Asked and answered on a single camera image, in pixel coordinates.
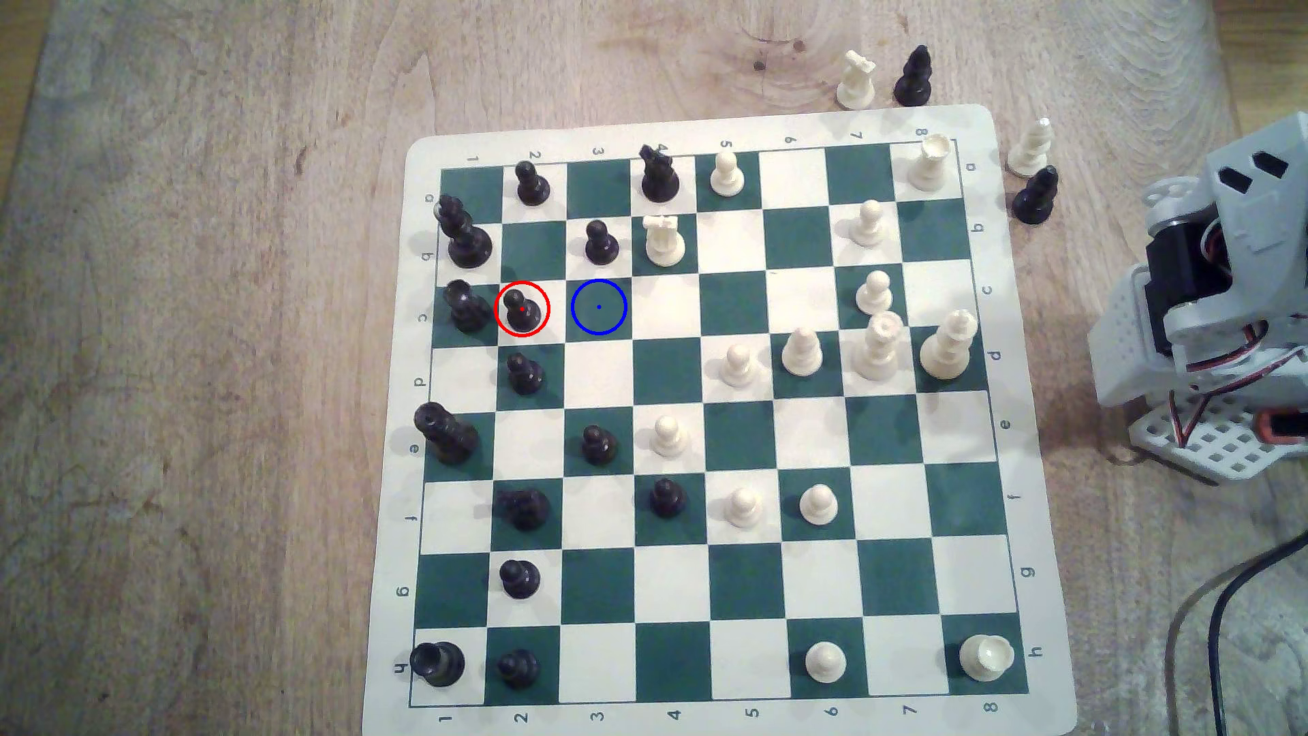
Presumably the white chess knight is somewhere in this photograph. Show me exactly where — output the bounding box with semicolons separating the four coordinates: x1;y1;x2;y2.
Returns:
644;213;686;269
836;51;878;112

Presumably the white chess bishop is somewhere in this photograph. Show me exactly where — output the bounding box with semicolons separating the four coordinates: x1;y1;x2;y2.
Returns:
1006;117;1057;179
781;327;825;376

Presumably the black chess knight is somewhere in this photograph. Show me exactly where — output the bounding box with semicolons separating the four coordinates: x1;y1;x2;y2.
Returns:
497;487;552;532
638;143;682;204

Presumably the black chess rook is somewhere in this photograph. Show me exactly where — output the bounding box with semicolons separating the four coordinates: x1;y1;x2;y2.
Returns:
409;641;467;688
443;279;494;333

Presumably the black chess queen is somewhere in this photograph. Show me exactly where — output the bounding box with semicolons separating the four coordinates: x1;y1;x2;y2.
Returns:
413;401;480;467

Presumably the white chess queen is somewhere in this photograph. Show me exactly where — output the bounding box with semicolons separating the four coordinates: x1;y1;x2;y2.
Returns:
854;311;907;382

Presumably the white chess king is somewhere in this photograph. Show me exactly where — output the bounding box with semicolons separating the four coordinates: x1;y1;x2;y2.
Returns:
918;309;981;382

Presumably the white chess rook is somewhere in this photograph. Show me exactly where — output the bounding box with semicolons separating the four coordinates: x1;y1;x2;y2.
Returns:
906;136;952;192
959;634;1016;684

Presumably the black chess bishop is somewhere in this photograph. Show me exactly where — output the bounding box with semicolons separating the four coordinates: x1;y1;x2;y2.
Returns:
1012;164;1061;226
893;45;934;108

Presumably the green white chessboard mat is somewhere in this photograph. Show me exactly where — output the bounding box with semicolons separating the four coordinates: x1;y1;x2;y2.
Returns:
360;102;1079;736

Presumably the white grid base plate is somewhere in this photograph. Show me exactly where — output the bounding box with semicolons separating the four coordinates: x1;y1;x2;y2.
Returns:
1128;391;1308;485

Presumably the black cable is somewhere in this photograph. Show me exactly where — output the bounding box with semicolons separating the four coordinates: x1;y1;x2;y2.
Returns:
1208;530;1308;736

